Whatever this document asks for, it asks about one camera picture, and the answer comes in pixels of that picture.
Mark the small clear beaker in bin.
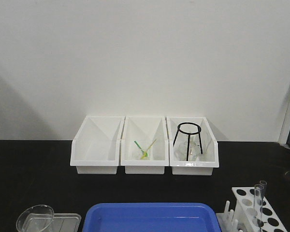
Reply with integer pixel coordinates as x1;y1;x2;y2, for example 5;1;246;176
135;149;150;160

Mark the right white storage bin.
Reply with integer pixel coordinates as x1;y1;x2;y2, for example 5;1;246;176
166;116;219;175

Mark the blue plastic tray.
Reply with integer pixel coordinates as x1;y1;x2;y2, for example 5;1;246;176
83;203;221;232

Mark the green plastic dropper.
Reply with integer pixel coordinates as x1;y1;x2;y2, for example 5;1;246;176
134;141;148;157

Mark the left white storage bin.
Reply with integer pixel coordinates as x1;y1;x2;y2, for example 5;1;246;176
70;116;125;174

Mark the white test tube rack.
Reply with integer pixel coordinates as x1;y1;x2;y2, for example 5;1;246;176
216;187;286;232

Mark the yellow plastic dropper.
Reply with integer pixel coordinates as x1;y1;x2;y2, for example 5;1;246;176
140;139;157;160

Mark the black wire tripod stand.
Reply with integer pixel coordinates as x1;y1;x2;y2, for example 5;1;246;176
173;122;203;154

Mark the test tube in rack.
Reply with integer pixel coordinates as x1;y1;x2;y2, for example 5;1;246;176
259;180;267;205

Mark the middle white storage bin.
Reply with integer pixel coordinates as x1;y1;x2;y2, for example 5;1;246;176
120;116;169;174

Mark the clear glass beaker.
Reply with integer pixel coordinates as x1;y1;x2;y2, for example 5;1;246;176
15;204;55;232

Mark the grey plastic tray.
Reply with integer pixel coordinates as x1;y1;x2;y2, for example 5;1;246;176
45;213;81;232

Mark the clear glass test tube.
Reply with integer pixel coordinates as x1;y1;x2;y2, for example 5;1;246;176
254;184;264;228

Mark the clear glass flask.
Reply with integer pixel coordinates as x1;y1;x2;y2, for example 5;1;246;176
174;141;201;161

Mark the white storage bin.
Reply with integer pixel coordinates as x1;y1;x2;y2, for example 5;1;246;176
70;116;125;174
120;116;169;174
166;116;219;175

